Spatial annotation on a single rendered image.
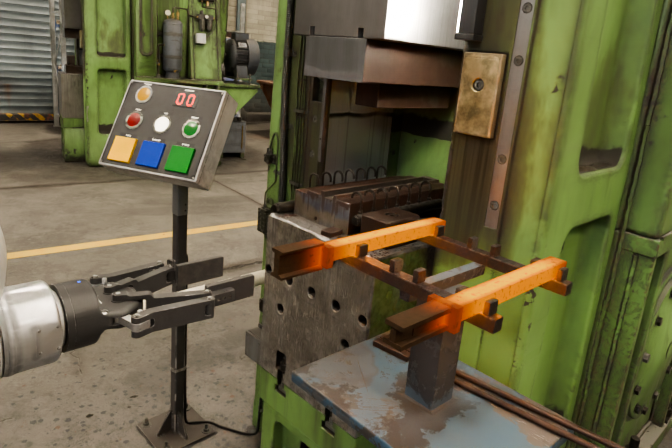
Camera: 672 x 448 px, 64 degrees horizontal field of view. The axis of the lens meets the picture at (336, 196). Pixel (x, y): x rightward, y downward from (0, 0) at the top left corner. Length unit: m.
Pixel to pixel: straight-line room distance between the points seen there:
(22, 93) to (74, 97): 2.87
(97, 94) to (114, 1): 0.93
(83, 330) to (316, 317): 0.78
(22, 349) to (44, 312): 0.04
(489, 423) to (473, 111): 0.61
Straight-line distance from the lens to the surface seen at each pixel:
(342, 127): 1.56
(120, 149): 1.68
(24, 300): 0.63
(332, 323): 1.29
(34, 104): 9.11
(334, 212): 1.30
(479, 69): 1.18
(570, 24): 1.13
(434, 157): 1.68
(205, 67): 6.23
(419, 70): 1.36
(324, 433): 1.45
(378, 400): 0.99
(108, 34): 6.06
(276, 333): 1.48
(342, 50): 1.26
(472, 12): 1.18
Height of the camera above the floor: 1.32
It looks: 14 degrees down
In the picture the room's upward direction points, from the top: 5 degrees clockwise
